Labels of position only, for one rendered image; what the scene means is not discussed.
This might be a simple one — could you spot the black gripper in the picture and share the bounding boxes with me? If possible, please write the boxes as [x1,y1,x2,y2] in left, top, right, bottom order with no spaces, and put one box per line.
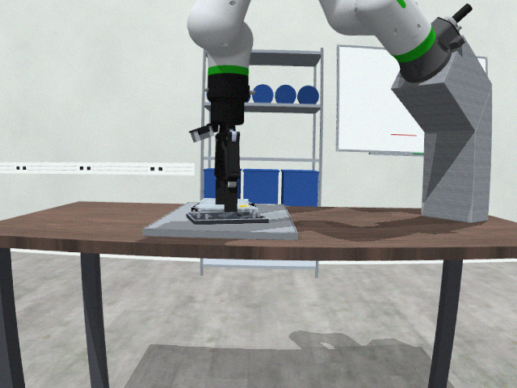
[211,100,245,212]

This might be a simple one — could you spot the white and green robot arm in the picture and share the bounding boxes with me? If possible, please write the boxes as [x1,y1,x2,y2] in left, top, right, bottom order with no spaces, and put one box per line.
[187,0,473,102]

